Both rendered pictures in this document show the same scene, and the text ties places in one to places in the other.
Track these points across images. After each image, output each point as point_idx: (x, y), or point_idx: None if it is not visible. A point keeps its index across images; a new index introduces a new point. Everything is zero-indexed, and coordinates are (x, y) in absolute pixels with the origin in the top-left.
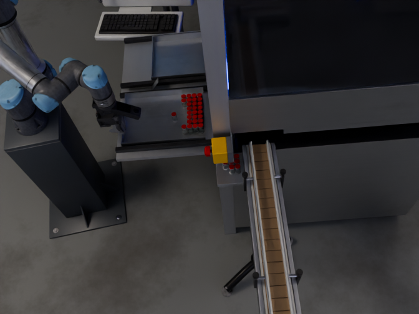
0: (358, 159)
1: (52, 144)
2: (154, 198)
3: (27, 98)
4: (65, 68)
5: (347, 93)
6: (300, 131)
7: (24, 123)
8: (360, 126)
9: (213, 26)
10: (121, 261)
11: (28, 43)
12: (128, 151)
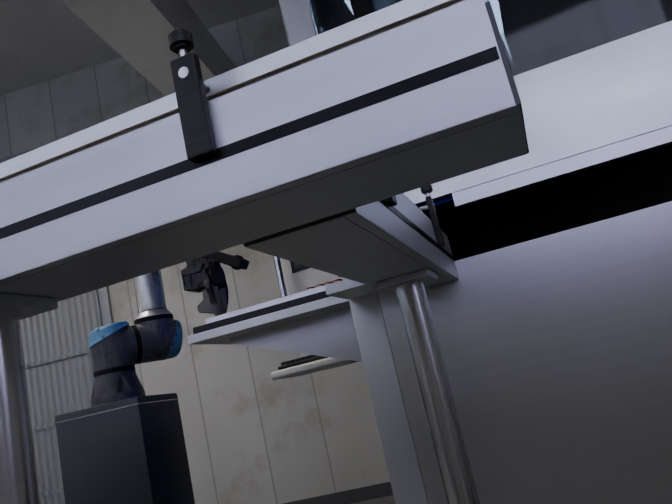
0: (669, 278)
1: (124, 412)
2: None
3: (125, 337)
4: None
5: (523, 80)
6: (485, 193)
7: (103, 379)
8: (598, 158)
9: (298, 14)
10: None
11: (159, 272)
12: (212, 328)
